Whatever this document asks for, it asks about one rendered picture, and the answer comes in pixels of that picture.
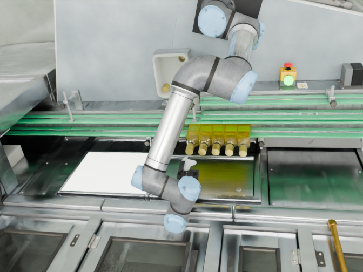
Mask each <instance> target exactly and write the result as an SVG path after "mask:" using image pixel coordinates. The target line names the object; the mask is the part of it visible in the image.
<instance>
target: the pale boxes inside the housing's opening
mask: <svg viewBox="0 0 363 272"><path fill-rule="evenodd" d="M9 130H10V129H8V130H7V131H9ZM7 131H6V132H7ZM6 132H5V133H3V134H2V135H1V136H0V137H2V136H3V135H4V134H6ZM2 146H3V148H4V151H5V153H6V156H7V158H8V160H9V163H10V165H11V167H12V168H13V166H14V165H15V164H16V163H18V162H19V161H20V159H21V158H22V157H24V154H23V151H22V149H21V146H20V145H2Z"/></svg>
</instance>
